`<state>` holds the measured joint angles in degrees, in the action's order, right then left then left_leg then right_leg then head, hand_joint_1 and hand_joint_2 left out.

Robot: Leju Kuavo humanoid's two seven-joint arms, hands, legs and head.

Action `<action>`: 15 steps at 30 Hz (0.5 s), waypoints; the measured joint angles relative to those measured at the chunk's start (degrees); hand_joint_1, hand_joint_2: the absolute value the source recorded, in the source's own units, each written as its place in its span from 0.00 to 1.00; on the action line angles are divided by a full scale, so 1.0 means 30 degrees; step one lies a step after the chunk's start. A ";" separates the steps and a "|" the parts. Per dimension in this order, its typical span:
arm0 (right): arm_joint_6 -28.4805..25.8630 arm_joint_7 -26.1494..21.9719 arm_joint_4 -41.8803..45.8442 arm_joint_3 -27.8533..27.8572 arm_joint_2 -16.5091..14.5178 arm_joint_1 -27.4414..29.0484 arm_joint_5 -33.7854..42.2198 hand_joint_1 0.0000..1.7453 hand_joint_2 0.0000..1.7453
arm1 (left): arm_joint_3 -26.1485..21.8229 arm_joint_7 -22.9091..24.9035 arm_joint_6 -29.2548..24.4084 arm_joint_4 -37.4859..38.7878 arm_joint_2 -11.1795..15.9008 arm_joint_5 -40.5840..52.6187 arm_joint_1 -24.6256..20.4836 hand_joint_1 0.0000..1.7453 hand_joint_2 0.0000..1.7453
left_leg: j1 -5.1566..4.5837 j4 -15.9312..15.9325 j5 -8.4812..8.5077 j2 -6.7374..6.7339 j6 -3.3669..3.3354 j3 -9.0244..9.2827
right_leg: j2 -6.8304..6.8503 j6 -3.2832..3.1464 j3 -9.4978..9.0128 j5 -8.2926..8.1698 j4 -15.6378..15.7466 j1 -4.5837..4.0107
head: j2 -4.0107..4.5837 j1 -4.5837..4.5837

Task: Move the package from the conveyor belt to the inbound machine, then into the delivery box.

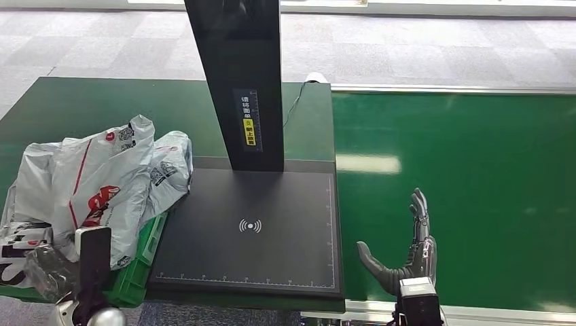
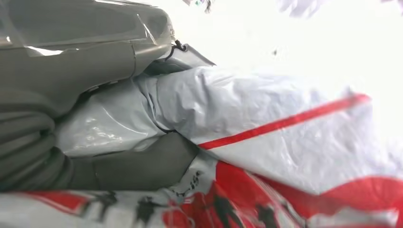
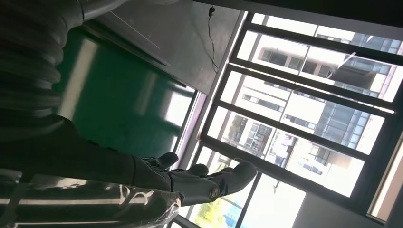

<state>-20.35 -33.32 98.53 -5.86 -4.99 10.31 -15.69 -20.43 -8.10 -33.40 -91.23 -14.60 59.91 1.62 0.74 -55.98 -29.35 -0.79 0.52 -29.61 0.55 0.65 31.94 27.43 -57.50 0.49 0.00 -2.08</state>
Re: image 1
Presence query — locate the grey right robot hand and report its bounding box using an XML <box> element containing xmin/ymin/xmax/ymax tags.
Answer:
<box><xmin>356</xmin><ymin>187</ymin><xmax>438</xmax><ymax>297</ymax></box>

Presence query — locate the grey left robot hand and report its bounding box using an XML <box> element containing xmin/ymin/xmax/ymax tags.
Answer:
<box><xmin>24</xmin><ymin>244</ymin><xmax>82</xmax><ymax>302</ymax></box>

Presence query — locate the grey mailer bag SF logo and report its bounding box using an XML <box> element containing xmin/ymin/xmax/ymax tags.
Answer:
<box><xmin>48</xmin><ymin>114</ymin><xmax>157</xmax><ymax>271</ymax></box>

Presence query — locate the green plastic delivery box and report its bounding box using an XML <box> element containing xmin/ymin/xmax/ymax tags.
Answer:
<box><xmin>0</xmin><ymin>210</ymin><xmax>168</xmax><ymax>310</ymax></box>

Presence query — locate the green conveyor belt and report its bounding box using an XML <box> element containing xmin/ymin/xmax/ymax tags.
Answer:
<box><xmin>331</xmin><ymin>90</ymin><xmax>576</xmax><ymax>312</ymax></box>

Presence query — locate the black inbound scanner machine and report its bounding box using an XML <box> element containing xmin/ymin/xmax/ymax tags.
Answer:
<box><xmin>147</xmin><ymin>0</ymin><xmax>346</xmax><ymax>301</ymax></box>

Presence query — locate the grey mailer bag QR code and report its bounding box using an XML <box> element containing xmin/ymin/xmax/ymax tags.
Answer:
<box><xmin>143</xmin><ymin>130</ymin><xmax>194</xmax><ymax>218</ymax></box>

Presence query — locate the black yellow scanner label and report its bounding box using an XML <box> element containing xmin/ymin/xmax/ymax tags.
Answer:
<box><xmin>232</xmin><ymin>88</ymin><xmax>264</xmax><ymax>153</ymax></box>

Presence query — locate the silver conveyor frame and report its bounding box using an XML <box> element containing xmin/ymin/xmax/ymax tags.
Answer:
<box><xmin>300</xmin><ymin>83</ymin><xmax>576</xmax><ymax>326</ymax></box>

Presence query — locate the thin black scanner cable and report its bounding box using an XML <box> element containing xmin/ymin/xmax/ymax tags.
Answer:
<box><xmin>282</xmin><ymin>81</ymin><xmax>307</xmax><ymax>128</ymax></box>

